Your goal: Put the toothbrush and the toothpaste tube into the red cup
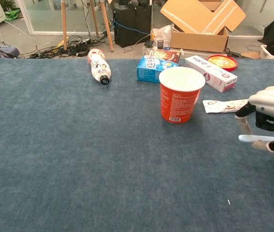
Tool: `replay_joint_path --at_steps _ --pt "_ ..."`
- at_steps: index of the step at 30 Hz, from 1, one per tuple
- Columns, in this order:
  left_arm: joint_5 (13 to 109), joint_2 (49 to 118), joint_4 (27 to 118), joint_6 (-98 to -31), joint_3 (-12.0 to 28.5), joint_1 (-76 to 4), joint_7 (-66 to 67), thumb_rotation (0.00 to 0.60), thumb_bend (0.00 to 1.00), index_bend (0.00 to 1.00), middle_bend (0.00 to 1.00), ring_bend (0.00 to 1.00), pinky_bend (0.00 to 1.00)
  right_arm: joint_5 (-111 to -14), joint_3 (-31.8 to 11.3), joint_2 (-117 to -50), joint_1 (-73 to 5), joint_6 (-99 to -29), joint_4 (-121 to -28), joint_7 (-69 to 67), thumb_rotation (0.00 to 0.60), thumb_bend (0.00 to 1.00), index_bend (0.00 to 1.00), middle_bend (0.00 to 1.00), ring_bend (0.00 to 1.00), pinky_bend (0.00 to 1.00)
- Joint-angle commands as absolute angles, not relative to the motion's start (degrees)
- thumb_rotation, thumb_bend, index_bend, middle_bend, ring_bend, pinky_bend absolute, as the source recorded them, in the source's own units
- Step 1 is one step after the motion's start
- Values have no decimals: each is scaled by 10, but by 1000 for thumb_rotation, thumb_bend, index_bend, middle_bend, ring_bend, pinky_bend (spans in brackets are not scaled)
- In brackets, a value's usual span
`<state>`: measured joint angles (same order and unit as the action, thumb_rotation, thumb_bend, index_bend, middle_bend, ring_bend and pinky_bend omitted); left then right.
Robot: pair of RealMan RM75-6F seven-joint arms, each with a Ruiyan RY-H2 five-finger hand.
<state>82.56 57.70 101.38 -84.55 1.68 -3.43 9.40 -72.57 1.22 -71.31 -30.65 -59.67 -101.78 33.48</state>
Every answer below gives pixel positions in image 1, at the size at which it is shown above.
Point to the wooden easel leg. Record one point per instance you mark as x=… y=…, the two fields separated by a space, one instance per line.
x=64 y=24
x=107 y=26
x=93 y=17

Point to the brown pizza print box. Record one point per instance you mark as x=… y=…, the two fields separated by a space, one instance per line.
x=165 y=56

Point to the red round lid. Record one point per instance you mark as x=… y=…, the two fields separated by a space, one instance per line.
x=223 y=61

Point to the black mesh pen cup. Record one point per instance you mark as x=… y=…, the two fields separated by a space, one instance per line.
x=160 y=44

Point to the brown cardboard box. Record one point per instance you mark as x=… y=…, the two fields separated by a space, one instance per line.
x=199 y=41

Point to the white toothpaste carton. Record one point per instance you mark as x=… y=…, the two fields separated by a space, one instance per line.
x=214 y=72

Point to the white printed toothpaste tube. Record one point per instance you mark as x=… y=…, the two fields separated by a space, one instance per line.
x=221 y=106

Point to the green cloth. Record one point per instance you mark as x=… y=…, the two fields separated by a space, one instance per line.
x=13 y=15

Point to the blue table mat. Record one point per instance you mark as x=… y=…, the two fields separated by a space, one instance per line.
x=78 y=157

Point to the light blue toothbrush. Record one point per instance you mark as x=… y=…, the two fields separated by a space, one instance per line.
x=255 y=138

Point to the blue biscuit box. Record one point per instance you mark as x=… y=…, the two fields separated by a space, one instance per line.
x=148 y=70

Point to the white plastic bag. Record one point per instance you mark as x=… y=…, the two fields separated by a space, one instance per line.
x=162 y=33

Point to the white red plastic bottle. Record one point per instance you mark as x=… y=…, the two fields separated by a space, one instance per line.
x=98 y=65

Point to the red paper cup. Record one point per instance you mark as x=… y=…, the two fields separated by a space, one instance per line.
x=177 y=106

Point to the small black device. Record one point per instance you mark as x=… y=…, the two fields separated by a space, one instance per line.
x=149 y=43

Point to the black computer tower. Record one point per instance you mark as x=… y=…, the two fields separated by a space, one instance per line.
x=132 y=26

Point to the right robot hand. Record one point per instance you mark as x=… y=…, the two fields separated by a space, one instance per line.
x=272 y=96

